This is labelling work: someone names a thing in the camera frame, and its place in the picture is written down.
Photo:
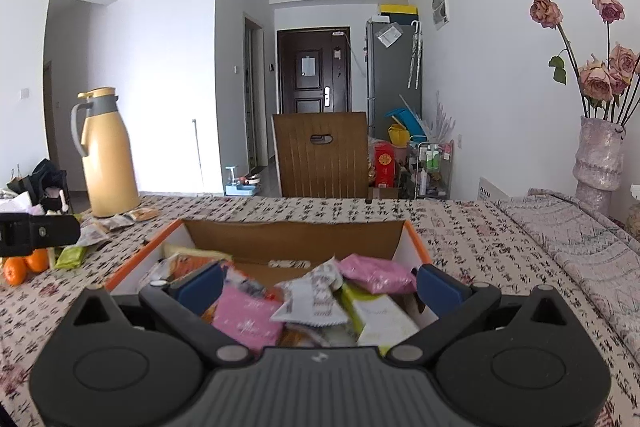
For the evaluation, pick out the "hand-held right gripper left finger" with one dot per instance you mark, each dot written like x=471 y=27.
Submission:
x=197 y=289

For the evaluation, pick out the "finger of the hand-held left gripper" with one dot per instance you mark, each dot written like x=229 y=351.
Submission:
x=45 y=232

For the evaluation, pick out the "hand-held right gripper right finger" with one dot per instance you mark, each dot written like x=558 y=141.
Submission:
x=442 y=289

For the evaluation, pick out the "pink snack packet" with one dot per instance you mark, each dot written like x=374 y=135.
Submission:
x=247 y=322
x=375 y=274

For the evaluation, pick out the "green white snack bar packet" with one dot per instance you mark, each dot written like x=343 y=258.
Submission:
x=385 y=319

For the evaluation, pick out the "red cardboard box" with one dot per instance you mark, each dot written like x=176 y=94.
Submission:
x=300 y=239

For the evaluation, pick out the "small white sachet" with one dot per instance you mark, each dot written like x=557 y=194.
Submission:
x=92 y=234

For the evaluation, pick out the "black bag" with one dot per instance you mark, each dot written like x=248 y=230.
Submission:
x=42 y=182

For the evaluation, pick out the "printed tablecloth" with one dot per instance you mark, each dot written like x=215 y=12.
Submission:
x=475 y=247

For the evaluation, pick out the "small grey sachet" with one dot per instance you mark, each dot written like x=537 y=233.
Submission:
x=120 y=223

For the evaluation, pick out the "brown snack bar packet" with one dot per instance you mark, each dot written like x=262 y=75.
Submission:
x=142 y=215

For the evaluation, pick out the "yellow thermos jug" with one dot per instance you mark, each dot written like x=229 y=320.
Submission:
x=110 y=157

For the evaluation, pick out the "blue white floor appliance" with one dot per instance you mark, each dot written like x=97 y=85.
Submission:
x=242 y=184

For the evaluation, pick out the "red gift box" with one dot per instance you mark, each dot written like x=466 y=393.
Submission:
x=385 y=164

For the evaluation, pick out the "grey patterned folded blanket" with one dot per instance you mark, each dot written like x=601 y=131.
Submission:
x=575 y=247

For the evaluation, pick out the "white feathery decoration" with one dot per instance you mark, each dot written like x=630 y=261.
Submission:
x=442 y=117

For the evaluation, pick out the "wooden chair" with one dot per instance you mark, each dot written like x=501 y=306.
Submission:
x=322 y=162

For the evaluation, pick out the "pink ribbed vase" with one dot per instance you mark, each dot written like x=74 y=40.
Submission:
x=597 y=167

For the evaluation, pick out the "glass interior door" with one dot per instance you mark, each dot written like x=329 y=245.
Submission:
x=255 y=97

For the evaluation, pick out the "clear storage jar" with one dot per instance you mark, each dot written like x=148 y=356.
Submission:
x=634 y=209

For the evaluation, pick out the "grey refrigerator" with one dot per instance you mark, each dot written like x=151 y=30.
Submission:
x=395 y=72

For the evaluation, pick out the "dark brown entrance door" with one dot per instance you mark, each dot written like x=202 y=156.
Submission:
x=312 y=92

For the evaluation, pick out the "white paper notice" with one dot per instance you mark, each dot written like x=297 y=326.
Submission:
x=308 y=65

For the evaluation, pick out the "paper sheet on refrigerator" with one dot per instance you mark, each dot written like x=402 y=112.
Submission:
x=390 y=36

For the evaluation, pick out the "dried pink rose bouquet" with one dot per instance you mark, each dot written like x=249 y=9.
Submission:
x=597 y=82

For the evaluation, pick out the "yellow black box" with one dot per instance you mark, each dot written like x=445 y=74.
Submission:
x=398 y=11

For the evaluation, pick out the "white wall panel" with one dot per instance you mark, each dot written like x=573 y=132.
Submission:
x=440 y=4

